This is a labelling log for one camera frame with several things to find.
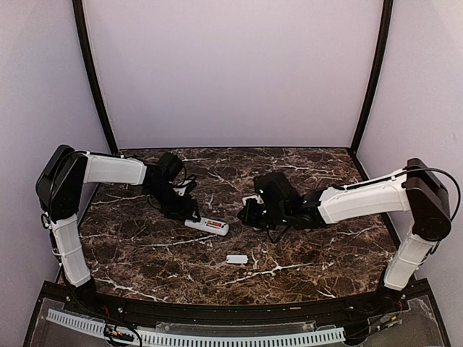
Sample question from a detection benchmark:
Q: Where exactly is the white slotted cable duct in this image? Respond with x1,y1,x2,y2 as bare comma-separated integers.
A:
46,309,346,346

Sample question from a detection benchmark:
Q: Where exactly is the black front rail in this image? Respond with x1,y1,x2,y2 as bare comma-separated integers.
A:
43,280,431,330

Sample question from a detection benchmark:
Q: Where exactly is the white remote with compartment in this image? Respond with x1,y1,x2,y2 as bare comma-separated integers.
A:
184,217,229,236

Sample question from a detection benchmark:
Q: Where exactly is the white battery cover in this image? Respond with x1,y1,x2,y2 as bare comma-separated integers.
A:
226,254,248,265

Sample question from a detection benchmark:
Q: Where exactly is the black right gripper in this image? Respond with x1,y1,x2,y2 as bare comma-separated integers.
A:
238,197,290,230

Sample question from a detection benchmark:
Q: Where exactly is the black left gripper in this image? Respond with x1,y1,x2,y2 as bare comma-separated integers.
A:
145,181,201,222

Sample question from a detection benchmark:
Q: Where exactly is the red orange battery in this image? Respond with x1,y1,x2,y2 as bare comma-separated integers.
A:
206,220,224,229

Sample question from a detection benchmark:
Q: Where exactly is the white remote with green buttons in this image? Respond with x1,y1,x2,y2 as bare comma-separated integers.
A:
242,195,260,206

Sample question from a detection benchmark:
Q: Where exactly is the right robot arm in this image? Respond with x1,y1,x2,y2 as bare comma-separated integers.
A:
238,158,458,314

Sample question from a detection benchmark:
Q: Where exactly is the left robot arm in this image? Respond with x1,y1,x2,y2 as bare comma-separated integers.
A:
35,145,200,287

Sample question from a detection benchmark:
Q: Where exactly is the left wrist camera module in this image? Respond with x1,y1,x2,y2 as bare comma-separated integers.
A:
174,174,197,196

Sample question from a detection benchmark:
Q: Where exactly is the black right frame post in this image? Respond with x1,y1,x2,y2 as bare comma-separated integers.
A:
349,0,394,156

